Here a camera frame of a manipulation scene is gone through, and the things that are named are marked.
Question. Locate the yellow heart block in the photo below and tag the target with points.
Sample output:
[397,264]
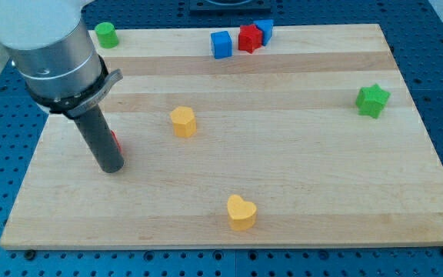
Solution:
[242,214]

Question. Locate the green star block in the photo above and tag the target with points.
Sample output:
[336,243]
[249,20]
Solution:
[372,100]

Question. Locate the red circle block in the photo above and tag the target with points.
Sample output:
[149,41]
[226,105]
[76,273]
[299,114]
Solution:
[116,141]

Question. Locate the blue cube block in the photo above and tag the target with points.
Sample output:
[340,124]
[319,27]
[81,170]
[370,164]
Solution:
[221,44]

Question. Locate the yellow hexagon block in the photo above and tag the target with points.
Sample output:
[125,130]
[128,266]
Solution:
[183,121]

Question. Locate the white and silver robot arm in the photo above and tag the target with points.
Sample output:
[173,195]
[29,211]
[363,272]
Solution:
[50,46]

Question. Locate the red star block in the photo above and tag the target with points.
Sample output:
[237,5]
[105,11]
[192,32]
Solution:
[249,38]

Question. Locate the light wooden board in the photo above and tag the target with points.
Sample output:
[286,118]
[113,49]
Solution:
[279,127]

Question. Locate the blue triangle block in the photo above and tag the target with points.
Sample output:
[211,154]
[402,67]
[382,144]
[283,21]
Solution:
[266,27]

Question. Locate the green cylinder block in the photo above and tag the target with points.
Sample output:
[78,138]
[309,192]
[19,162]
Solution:
[106,35]

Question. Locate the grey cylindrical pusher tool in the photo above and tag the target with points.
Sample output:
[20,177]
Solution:
[98,136]

